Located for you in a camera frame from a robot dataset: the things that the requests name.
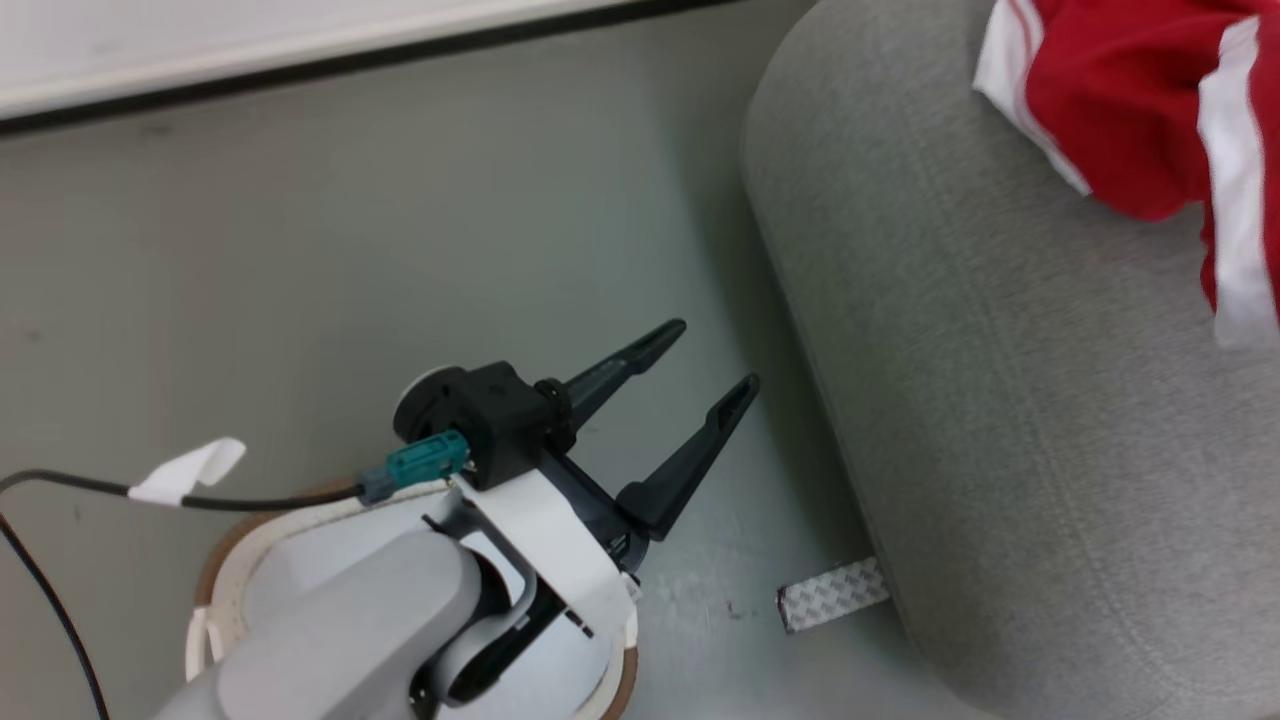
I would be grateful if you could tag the patterned grey tape strip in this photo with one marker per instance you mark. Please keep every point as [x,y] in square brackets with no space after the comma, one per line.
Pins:
[832,594]

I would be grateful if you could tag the red garment with white stripes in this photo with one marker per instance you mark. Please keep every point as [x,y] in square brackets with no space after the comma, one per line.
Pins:
[1120,100]

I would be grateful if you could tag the grey fabric sofa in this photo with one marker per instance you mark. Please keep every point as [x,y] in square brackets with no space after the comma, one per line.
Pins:
[1000,400]

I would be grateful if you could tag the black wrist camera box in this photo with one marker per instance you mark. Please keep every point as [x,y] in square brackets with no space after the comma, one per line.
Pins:
[495,415]

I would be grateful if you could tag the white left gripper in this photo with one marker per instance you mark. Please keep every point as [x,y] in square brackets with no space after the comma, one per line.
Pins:
[560,530]

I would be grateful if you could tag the dark baseboard strip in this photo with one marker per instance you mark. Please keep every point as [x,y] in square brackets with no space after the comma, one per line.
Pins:
[300,68]

